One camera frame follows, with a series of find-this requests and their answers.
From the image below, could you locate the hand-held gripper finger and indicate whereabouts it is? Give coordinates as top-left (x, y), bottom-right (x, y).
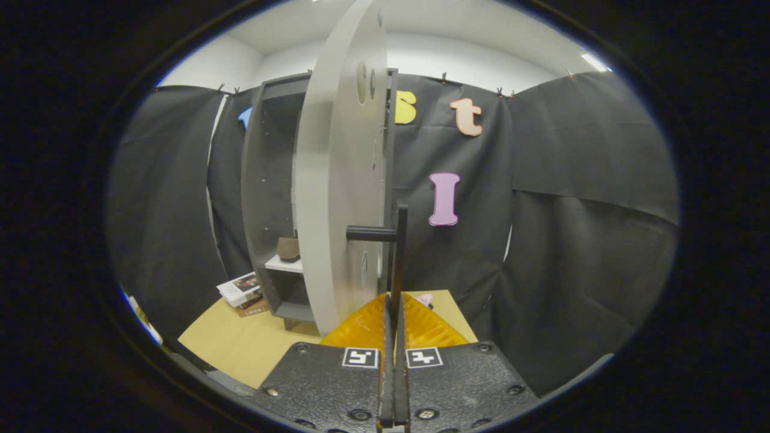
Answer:
top-left (251, 293), bottom-right (395, 433)
top-left (394, 293), bottom-right (539, 433)

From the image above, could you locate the beige shoe cabinet door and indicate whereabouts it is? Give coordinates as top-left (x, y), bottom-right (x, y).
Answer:
top-left (293, 0), bottom-right (410, 337)

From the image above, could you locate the grey shoe cabinet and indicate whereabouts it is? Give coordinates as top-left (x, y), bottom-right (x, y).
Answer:
top-left (241, 69), bottom-right (399, 331)

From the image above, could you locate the white cabinet shelf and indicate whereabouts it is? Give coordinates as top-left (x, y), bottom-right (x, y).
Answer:
top-left (265, 254), bottom-right (304, 274)

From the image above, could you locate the brown book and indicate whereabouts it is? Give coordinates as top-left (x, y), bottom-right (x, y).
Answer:
top-left (236, 295), bottom-right (271, 318)

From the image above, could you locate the white book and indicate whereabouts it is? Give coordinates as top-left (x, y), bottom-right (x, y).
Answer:
top-left (217, 272), bottom-right (262, 307)

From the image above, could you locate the black backdrop cloth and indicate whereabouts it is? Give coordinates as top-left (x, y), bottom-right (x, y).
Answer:
top-left (105, 69), bottom-right (680, 398)

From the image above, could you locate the white patterned object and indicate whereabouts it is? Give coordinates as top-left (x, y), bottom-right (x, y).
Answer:
top-left (120, 289), bottom-right (163, 345)

